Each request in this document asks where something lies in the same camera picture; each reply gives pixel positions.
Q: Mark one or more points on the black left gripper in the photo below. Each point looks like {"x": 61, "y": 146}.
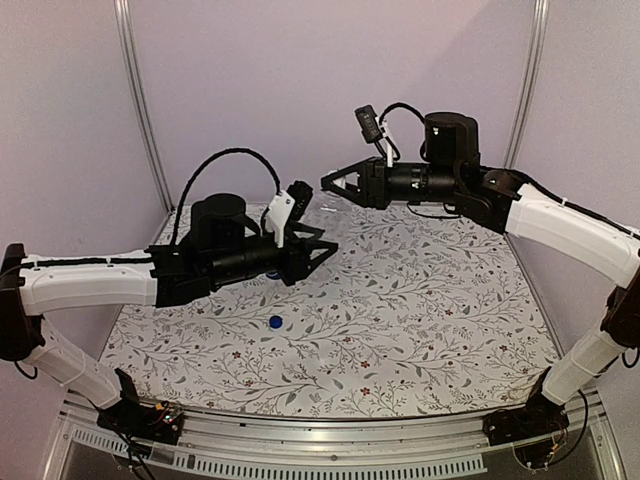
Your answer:
{"x": 298, "y": 253}

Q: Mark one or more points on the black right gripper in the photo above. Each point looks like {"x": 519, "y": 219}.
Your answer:
{"x": 375, "y": 186}

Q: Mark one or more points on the blue bottle cap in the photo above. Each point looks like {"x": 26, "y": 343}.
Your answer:
{"x": 275, "y": 322}

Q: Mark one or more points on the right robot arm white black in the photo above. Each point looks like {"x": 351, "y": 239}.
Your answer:
{"x": 507, "y": 201}

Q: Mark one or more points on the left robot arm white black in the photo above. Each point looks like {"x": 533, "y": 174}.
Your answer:
{"x": 223, "y": 246}

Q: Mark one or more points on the floral patterned table mat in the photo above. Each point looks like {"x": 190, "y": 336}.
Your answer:
{"x": 413, "y": 316}

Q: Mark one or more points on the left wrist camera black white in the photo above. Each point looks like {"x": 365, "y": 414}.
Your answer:
{"x": 285, "y": 206}

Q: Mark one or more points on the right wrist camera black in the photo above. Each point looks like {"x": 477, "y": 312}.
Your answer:
{"x": 367, "y": 120}

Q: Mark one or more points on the aluminium slotted front rail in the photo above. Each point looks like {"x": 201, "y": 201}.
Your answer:
{"x": 231, "y": 445}

